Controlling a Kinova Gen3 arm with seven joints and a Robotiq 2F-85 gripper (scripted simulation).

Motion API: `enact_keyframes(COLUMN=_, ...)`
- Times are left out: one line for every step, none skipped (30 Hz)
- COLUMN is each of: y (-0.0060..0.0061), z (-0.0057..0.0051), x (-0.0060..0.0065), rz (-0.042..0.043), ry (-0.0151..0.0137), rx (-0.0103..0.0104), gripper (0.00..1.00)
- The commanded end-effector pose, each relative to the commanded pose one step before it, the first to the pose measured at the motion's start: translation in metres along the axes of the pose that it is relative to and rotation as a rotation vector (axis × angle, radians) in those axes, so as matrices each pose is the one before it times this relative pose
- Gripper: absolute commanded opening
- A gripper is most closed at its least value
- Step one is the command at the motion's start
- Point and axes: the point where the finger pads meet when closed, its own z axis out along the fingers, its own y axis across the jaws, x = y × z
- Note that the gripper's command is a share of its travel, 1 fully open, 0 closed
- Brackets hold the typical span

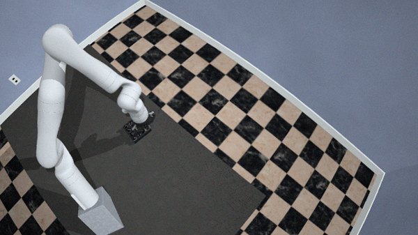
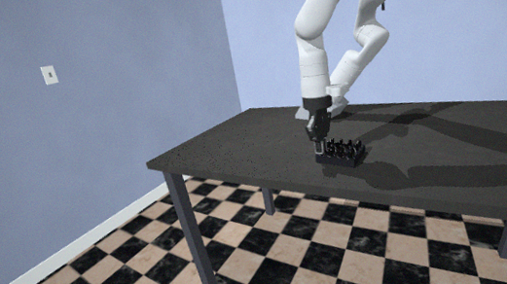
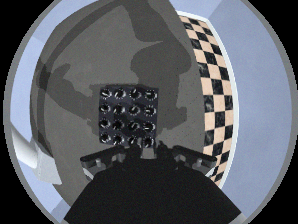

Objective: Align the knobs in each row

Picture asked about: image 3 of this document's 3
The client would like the black knob box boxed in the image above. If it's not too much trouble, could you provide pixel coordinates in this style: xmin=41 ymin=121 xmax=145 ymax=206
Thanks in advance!
xmin=98 ymin=87 xmax=159 ymax=148

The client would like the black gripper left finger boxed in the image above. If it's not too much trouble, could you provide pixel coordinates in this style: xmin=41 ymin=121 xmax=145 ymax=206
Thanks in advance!
xmin=80 ymin=138 xmax=143 ymax=181

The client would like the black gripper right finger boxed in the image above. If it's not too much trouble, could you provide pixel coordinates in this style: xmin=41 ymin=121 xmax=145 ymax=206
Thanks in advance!
xmin=153 ymin=138 xmax=218 ymax=179

